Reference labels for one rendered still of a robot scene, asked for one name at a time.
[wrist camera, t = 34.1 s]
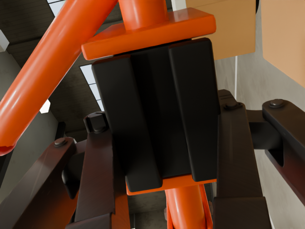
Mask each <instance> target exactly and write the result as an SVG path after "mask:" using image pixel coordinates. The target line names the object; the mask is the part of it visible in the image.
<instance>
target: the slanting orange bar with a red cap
mask: <svg viewBox="0 0 305 229"><path fill-rule="evenodd" d="M117 3H118V0H66V1H65V3H64V4H63V6H62V8H61V9H60V11H59V12H58V14H57V15H56V17H55V18H54V20H53V21H52V23H51V24H50V26H49V28H48V29H47V30H46V32H45V34H44V35H43V37H42V38H41V40H40V41H39V43H38V44H37V46H36V48H35V49H34V51H33V52H32V54H31V55H30V57H29V58H28V60H27V61H26V63H25V65H24V66H23V68H22V69H21V71H20V72H19V74H18V75H17V77H16V78H15V80H14V82H13V83H12V85H11V86H10V87H9V89H8V91H7V92H6V94H5V95H4V97H3V99H2V100H1V101H0V156H3V155H5V154H7V153H9V152H11V151H12V150H13V148H14V147H15V146H16V144H17V141H18V140H19V138H20V137H21V136H22V134H23V133H24V132H25V130H26V129H27V127H28V126H29V124H30V123H31V122H32V120H33V119H34V118H35V116H36V115H37V114H38V112H39V111H40V109H41V108H42V107H43V105H44V104H45V102H46V101H47V100H48V98H49V97H50V96H51V94H52V93H53V91H54V90H55V89H56V87H57V86H58V84H59V83H60V82H61V80H62V79H63V78H64V76H65V75H66V74H67V72H68V71H69V69H70V68H71V66H72V65H73V64H74V62H75V61H76V60H77V58H78V57H79V55H80V54H81V53H82V49H81V45H82V44H83V43H84V42H86V41H88V40H89V39H91V38H92V37H93V36H94V35H95V33H96V32H97V31H98V29H99V28H100V26H101V25H102V23H103V22H104V21H105V20H106V18H107V17H108V15H109V14H110V12H111V11H112V10H113V8H114V7H115V5H116V4H117Z"/></svg>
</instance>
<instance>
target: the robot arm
mask: <svg viewBox="0 0 305 229"><path fill-rule="evenodd" d="M218 94H219V102H220V109H221V114H219V115H218V133H217V178H216V197H214V202H213V229H272V226H271V221H270V216H269V211H268V207H267V202H266V198H265V196H263V193H262V189H261V183H260V177H259V173H258V168H257V163H256V157H255V152H254V149H264V150H265V154H266V156H267V157H268V159H269V160H270V161H271V163H272V164H273V165H274V167H275V168H276V169H277V170H278V172H279V173H280V174H281V176H282V177H283V179H284V180H285V181H286V183H287V184H288V185H289V186H290V188H291V189H292V190H293V192H294V193H295V195H296V196H297V197H298V199H299V200H300V201H301V203H302V204H303V205H304V206H305V112H304V111H303V110H301V109H300V108H299V107H297V106H296V105H294V104H293V103H292V102H290V101H288V100H283V99H274V100H269V101H266V102H265V103H263V104H262V110H246V106H245V105H244V103H241V102H237V101H236V100H235V98H234V97H233V95H232V94H231V92H230V91H228V90H226V89H222V90H218ZM83 120H84V123H85V126H86V129H87V132H88V136H87V139H86V140H84V141H81V142H78V143H75V142H74V139H73V138H72V137H64V138H59V139H56V140H55V141H54V142H52V143H51V144H50V145H49V146H48V147H47V148H46V150H45V151H44V152H43V153H42V155H41V156H40V157H39V158H38V159H37V160H36V161H35V163H34V164H33V165H32V166H31V168H30V169H29V170H28V171H27V172H26V173H25V175H24V176H23V177H22V178H21V180H20V181H19V182H18V183H17V184H16V186H15V187H14V188H13V189H12V190H11V191H10V193H9V194H8V195H7V196H6V197H5V199H4V200H3V201H2V202H1V203H0V229H131V228H130V219H129V210H128V198H127V189H126V180H125V174H124V171H123V169H122V167H121V164H120V161H119V157H118V154H117V151H116V148H115V141H114V138H113V134H111V131H110V128H109V125H108V121H107V118H106V115H105V112H104V111H99V112H94V113H91V114H89V115H87V116H86V117H85V118H84V119H83ZM75 210H76V213H75V219H74V222H73V223H70V220H71V218H72V216H73V214H74V212H75ZM69 223H70V224H69Z"/></svg>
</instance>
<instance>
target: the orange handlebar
mask: <svg viewBox="0 0 305 229"><path fill-rule="evenodd" d="M118 1H119V5H120V9H121V13H122V17H123V22H124V26H125V30H133V29H139V28H143V27H148V26H152V25H157V24H160V23H163V22H166V21H168V20H169V17H168V12H167V5H166V1H165V0H118ZM165 193H166V199H167V207H166V208H165V209H164V215H165V220H167V229H213V222H212V217H211V215H213V206H212V202H211V201H209V202H208V201H207V196H206V192H205V188H204V184H198V185H192V186H186V187H180V188H174V189H167V190H165Z"/></svg>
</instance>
